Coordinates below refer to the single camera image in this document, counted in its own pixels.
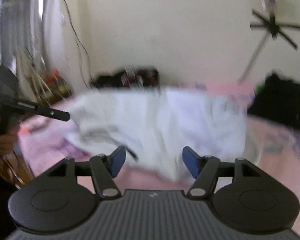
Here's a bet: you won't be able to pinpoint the grey curtain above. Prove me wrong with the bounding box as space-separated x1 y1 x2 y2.
0 0 64 73

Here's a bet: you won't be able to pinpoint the person's left hand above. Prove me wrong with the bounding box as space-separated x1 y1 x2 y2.
0 124 20 158

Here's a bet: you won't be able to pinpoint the pink patterned bed sheet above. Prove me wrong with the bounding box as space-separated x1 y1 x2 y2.
19 85 300 234

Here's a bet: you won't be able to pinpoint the black wall cable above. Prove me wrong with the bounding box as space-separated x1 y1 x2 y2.
57 0 92 88

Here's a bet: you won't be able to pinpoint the black clothes pile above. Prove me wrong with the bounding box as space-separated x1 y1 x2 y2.
247 72 300 129

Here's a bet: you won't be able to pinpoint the grey wall cable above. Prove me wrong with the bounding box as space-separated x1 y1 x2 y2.
237 31 271 84

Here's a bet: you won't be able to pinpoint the cluttered side table items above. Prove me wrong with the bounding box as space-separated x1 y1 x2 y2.
12 53 72 106

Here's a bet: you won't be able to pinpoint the white t-shirt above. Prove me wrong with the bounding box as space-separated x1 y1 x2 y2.
65 87 261 181

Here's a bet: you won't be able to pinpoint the black red white patterned cloth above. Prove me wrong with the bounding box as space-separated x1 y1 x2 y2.
90 66 160 89

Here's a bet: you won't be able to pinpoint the black tape cross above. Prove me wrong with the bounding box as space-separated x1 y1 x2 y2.
250 9 300 50

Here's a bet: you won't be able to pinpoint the green cloth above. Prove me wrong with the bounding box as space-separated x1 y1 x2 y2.
254 83 264 95

